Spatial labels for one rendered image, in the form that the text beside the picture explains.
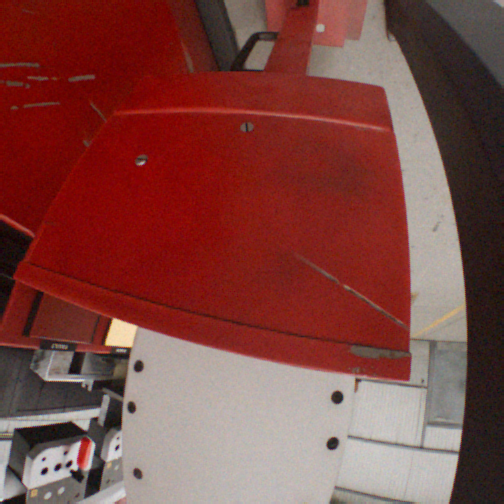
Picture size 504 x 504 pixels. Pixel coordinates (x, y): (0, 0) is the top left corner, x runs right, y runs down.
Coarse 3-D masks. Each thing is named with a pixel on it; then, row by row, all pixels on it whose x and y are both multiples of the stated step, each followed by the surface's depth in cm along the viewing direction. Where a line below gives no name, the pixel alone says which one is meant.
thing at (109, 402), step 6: (108, 396) 47; (102, 402) 47; (108, 402) 47; (114, 402) 48; (120, 402) 50; (102, 408) 46; (108, 408) 46; (114, 408) 48; (120, 408) 50; (102, 414) 46; (108, 414) 46; (114, 414) 48; (120, 414) 50; (102, 420) 45; (108, 420) 46; (114, 420) 48; (120, 420) 50
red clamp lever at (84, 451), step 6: (84, 438) 34; (84, 444) 33; (90, 444) 34; (78, 450) 32; (84, 450) 32; (90, 450) 33; (78, 456) 32; (84, 456) 32; (78, 462) 31; (84, 462) 32; (78, 468) 31; (84, 468) 31; (72, 474) 30; (78, 474) 31; (78, 480) 30; (84, 480) 30
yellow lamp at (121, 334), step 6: (114, 324) 15; (120, 324) 16; (126, 324) 16; (114, 330) 15; (120, 330) 16; (126, 330) 16; (132, 330) 17; (108, 336) 15; (114, 336) 15; (120, 336) 16; (126, 336) 16; (132, 336) 17; (108, 342) 14; (114, 342) 15; (120, 342) 16; (126, 342) 17; (132, 342) 17
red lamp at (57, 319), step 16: (48, 304) 10; (64, 304) 11; (48, 320) 10; (64, 320) 11; (80, 320) 12; (96, 320) 13; (32, 336) 9; (48, 336) 10; (64, 336) 11; (80, 336) 12
